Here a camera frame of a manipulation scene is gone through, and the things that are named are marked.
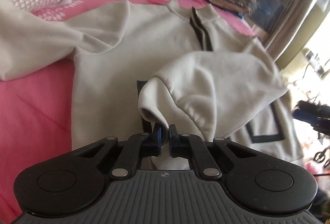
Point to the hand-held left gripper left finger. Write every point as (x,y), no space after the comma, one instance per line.
(158,139)

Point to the pink floral blanket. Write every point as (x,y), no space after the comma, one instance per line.
(31,110)

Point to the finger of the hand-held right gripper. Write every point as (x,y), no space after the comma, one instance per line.
(309,111)
(322,126)

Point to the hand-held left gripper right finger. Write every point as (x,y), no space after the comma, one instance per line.
(172,141)

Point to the grey curtain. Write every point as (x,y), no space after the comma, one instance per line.
(296,2)

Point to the blue water bottle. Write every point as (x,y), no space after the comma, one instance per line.
(268,12)

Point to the dark cloth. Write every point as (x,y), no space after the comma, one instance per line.
(322,203)

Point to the beige zip jacket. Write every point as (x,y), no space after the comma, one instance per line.
(129,53)

